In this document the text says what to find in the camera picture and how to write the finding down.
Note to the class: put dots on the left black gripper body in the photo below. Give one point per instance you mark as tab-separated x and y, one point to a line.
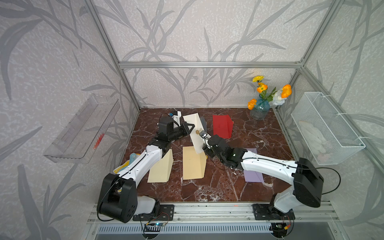
177	133

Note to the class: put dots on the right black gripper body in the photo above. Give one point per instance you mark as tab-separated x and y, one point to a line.
222	160

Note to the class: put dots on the cream white envelope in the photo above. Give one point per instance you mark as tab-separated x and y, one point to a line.
197	140

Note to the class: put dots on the tan kraft envelope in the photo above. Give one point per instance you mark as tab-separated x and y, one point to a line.
194	165

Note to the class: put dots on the red envelope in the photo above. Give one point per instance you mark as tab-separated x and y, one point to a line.
223	126

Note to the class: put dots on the pale yellow envelope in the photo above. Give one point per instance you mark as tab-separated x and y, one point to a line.
160	171

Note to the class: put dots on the grey envelope with gold seal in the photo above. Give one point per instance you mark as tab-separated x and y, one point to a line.
204	123

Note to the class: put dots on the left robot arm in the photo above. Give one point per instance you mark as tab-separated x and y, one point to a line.
118	198

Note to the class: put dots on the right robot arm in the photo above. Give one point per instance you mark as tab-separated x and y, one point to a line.
306	182

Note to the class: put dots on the blue glass vase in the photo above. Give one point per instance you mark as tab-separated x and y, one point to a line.
258	108

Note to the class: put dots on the left green circuit board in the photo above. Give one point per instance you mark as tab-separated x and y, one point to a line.
163	224

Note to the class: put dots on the white cloth in basket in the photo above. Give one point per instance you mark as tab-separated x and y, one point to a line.
315	140

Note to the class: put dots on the right small circuit board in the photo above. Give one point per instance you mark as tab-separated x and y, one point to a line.
280	230

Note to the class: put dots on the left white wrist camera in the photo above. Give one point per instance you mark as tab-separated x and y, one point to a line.
176	115

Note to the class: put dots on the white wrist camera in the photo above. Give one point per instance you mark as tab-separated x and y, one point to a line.
176	115
204	135

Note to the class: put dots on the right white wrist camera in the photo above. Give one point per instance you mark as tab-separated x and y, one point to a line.
204	135

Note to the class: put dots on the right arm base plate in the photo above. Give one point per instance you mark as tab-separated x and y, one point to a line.
268	213

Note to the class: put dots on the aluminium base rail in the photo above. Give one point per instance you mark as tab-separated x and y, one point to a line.
242	212

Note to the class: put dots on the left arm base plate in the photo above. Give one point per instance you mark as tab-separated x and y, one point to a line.
161	213

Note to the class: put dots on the horizontal aluminium frame bar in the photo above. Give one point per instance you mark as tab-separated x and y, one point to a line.
234	65

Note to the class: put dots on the clear acrylic wall shelf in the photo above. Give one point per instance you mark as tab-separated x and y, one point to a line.
75	143

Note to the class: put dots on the white wire basket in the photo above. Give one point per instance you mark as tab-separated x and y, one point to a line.
343	141

